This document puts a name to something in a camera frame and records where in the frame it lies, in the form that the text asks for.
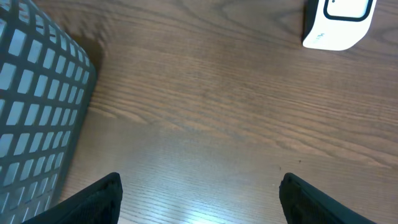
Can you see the grey plastic mesh basket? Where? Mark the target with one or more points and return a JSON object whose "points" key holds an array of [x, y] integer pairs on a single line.
{"points": [[46, 83]]}

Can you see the white barcode scanner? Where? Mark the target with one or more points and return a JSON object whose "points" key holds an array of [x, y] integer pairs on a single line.
{"points": [[336, 24]]}

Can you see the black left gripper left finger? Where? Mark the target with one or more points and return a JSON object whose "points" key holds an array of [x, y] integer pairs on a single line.
{"points": [[99, 203]]}

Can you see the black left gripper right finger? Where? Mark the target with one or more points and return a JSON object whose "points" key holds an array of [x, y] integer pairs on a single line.
{"points": [[302, 203]]}

